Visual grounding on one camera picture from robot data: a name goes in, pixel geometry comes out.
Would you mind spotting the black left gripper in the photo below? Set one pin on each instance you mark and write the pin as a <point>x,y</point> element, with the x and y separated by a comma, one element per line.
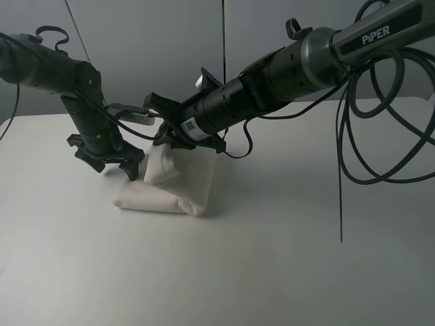
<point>95,151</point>

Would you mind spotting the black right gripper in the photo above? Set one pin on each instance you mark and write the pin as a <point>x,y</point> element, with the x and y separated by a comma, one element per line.
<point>178,131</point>

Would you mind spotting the white towel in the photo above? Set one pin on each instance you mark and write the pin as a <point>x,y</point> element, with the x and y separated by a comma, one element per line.
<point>170,181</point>

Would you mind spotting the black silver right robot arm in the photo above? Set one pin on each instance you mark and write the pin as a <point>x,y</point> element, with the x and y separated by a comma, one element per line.
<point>317,59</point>

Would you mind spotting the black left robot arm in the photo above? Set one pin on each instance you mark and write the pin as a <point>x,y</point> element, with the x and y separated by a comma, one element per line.
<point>25,62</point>

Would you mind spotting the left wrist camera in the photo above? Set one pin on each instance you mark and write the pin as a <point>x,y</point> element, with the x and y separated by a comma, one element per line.
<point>132,114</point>

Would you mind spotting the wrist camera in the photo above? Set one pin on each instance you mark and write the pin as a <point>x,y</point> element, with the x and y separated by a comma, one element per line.
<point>132,114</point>
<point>207,82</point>

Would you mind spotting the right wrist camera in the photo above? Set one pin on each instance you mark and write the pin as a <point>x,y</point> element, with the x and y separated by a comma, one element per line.
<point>207,82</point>

